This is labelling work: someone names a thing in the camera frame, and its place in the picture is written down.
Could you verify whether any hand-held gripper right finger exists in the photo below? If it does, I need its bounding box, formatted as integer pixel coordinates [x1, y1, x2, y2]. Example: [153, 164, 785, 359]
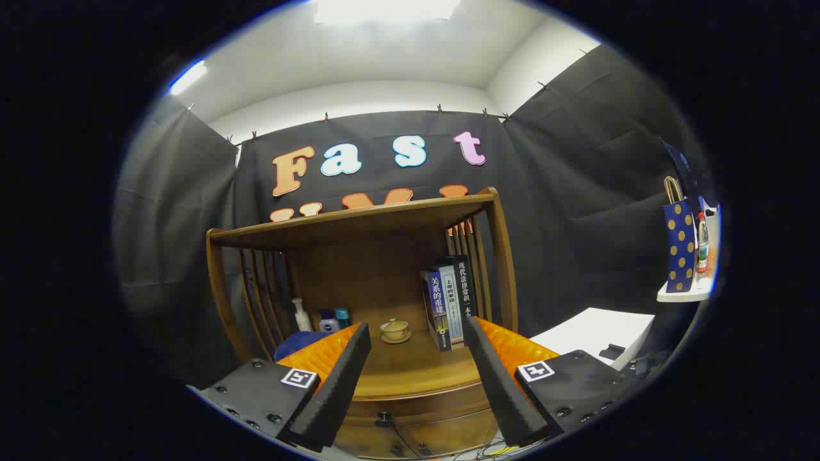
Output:
[463, 315, 632, 448]

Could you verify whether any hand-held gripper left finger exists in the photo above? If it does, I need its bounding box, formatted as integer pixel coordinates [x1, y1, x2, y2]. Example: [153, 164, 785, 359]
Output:
[186, 322, 372, 454]

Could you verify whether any wooden drawer with black knob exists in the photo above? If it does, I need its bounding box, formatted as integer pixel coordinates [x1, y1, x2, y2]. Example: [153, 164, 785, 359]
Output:
[340, 383, 497, 436]

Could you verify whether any wooden countertop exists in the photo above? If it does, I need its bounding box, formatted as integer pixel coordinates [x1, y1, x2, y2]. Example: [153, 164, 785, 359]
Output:
[275, 323, 491, 401]

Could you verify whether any white side cabinet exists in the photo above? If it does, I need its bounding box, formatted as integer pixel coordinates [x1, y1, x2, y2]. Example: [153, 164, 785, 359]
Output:
[529, 307, 655, 372]

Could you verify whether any wooden cabinet with slatted sides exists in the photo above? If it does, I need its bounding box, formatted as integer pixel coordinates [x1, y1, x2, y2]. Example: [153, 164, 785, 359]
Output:
[206, 187, 518, 459]

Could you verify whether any blue folded towel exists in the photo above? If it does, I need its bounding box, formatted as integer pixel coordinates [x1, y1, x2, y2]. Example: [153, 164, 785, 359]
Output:
[274, 330, 334, 360]

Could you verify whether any beige lidded teacup with saucer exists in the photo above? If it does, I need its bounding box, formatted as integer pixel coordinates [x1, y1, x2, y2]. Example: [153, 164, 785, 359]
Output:
[380, 318, 412, 344]

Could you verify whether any light blue spine book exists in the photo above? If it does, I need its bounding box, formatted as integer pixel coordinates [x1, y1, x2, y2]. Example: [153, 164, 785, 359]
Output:
[438, 264, 464, 346]

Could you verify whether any black spine book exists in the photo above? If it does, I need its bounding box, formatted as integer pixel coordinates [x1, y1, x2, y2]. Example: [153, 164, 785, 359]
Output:
[448, 255, 478, 321]

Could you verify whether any blue gold-dotted gift bag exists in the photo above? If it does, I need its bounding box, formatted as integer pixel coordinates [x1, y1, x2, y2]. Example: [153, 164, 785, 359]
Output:
[663, 176, 698, 293]

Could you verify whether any clear bottle with red label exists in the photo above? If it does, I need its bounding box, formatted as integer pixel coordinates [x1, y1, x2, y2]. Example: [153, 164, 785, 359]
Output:
[697, 212, 710, 275]

